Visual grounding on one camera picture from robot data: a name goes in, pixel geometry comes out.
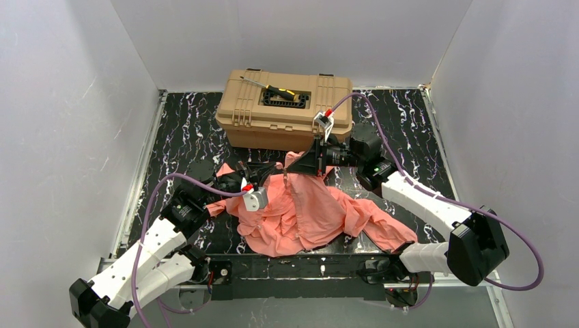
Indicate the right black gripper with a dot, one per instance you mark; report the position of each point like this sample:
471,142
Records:
320,154

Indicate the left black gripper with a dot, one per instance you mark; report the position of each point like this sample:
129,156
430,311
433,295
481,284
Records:
244,173

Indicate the pink jacket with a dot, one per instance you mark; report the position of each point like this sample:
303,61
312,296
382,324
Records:
303,214

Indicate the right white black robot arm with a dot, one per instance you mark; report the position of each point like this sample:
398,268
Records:
474,244

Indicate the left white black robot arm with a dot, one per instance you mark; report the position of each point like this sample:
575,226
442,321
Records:
163,257

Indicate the tan plastic toolbox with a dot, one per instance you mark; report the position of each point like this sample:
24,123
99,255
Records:
249,124

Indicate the black yellow screwdriver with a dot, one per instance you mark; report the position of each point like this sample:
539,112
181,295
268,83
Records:
282,93

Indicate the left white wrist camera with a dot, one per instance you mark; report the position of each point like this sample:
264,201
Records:
255,198

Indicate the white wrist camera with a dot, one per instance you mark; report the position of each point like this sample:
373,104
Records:
325,121
255,198

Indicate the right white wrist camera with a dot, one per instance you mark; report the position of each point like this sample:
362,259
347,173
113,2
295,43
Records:
325,121

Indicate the black toolbox handle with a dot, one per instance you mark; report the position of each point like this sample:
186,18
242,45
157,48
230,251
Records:
272,100

